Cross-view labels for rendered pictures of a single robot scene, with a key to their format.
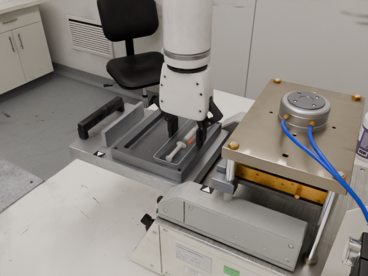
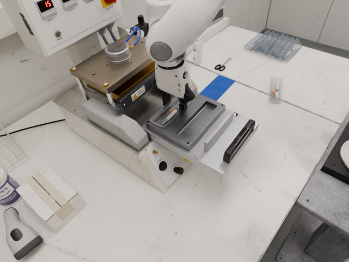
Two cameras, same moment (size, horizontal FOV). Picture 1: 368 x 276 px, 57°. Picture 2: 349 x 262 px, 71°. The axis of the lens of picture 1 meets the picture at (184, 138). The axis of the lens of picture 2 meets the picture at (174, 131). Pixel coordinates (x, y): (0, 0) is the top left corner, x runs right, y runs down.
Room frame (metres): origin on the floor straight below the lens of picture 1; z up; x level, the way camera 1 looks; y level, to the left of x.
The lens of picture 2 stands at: (1.15, 0.13, 1.53)
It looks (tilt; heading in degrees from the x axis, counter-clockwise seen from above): 48 degrees down; 195
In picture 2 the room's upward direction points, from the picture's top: 7 degrees counter-clockwise
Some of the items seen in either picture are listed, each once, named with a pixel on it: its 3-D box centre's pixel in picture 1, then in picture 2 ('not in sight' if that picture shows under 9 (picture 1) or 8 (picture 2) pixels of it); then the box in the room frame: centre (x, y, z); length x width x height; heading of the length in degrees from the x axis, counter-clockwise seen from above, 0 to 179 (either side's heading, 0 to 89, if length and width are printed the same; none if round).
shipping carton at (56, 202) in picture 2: not in sight; (52, 197); (0.85, -0.40, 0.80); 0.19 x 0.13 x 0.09; 58
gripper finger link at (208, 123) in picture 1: (206, 131); (163, 94); (0.56, -0.05, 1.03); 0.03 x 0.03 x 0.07; 62
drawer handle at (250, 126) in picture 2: (102, 116); (240, 140); (0.69, 0.20, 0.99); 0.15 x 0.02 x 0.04; 152
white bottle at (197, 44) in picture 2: not in sight; (197, 51); (-0.05, -0.01, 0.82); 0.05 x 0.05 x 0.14
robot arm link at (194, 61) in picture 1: (185, 54); (170, 55); (0.59, 0.00, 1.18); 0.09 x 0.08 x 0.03; 62
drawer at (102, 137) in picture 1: (151, 138); (198, 125); (0.63, 0.07, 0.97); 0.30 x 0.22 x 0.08; 62
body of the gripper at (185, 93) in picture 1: (187, 85); (171, 75); (0.58, -0.01, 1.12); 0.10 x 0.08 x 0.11; 62
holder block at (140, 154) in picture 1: (169, 139); (186, 116); (0.60, 0.03, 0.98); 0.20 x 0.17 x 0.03; 152
